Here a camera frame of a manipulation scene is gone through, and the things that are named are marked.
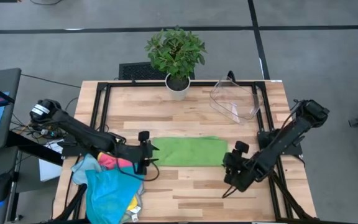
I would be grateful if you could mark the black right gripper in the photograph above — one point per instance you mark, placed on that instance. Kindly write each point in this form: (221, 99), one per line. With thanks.
(242, 168)

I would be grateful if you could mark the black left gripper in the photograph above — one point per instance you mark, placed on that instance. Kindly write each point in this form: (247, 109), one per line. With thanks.
(135, 152)

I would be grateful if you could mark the green microfiber towel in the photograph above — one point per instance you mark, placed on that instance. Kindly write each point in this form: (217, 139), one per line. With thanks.
(191, 152)

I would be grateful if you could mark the turquoise microfiber towel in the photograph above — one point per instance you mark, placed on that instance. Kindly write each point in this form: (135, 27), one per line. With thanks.
(110, 196)

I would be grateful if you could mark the light blue microfiber towel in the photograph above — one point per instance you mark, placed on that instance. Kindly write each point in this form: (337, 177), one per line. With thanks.
(82, 169)

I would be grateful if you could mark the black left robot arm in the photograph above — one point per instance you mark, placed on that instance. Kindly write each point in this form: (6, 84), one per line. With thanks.
(82, 132)

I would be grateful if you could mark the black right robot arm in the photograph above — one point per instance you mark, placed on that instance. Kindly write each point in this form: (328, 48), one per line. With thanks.
(287, 140)

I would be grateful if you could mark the pink microfiber towel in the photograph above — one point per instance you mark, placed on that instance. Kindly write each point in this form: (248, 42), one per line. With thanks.
(110, 161)

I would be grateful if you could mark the yellow microfiber towel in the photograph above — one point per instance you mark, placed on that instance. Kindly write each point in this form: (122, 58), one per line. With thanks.
(132, 203)

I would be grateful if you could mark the white plant pot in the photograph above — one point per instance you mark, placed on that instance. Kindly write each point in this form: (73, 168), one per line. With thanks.
(178, 93)

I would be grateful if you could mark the black perforated floor mat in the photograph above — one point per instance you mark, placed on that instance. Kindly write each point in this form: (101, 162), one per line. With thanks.
(135, 71)

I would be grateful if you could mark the clear plastic bin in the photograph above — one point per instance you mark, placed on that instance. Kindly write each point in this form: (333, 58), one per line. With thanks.
(232, 99)

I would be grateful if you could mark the white paper sheet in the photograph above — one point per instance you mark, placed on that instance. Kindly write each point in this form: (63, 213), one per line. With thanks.
(50, 171)

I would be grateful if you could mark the green leafy plant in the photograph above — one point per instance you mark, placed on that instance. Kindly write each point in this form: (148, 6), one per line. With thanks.
(176, 53)

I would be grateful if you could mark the black computer mouse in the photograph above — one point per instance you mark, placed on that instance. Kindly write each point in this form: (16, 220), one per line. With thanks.
(2, 186)

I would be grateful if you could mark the black aluminium table frame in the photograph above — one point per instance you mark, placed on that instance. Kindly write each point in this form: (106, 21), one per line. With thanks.
(135, 84)

